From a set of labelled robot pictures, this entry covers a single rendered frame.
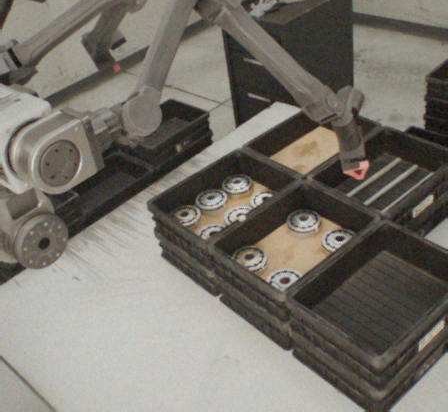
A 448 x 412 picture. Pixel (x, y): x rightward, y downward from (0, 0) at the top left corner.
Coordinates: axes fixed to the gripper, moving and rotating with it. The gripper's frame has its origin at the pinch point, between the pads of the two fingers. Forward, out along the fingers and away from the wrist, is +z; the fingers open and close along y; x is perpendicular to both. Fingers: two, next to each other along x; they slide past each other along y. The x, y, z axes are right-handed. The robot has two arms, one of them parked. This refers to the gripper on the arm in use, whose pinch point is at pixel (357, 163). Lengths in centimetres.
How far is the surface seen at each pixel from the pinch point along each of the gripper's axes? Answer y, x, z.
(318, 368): 51, -19, 15
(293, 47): -138, -30, 67
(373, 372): 59, -4, 1
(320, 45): -152, -19, 83
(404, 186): -10.4, 10.0, 29.6
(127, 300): 22, -77, 12
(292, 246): 13.6, -23.9, 13.8
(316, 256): 18.4, -17.2, 14.0
